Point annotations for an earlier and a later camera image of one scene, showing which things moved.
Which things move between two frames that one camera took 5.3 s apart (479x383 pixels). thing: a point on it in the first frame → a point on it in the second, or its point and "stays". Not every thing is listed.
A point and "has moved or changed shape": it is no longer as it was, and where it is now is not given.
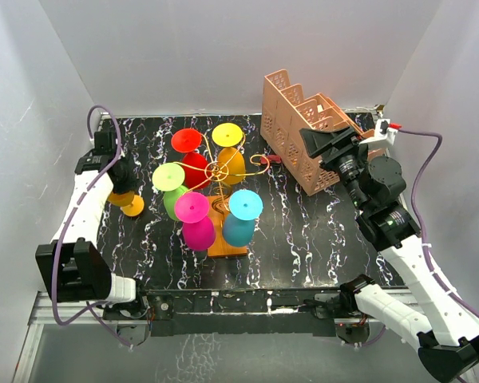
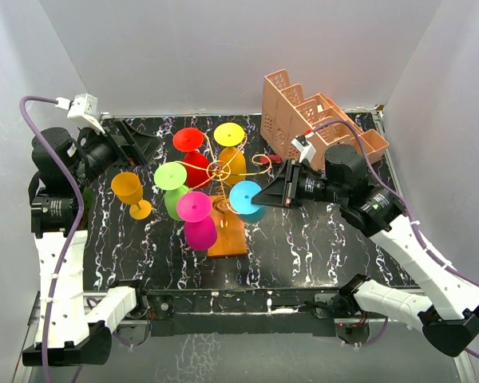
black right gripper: [322, 143] → [283, 190]
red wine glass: [196, 167] stays
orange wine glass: [130, 203] has moved or changed shape
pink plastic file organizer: [285, 112] stays
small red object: [275, 158] stays
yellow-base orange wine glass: [231, 163] stays
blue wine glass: [245, 206] has moved or changed shape
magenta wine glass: [199, 230] stays
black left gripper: [131, 183] → [135, 145]
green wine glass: [169, 177] stays
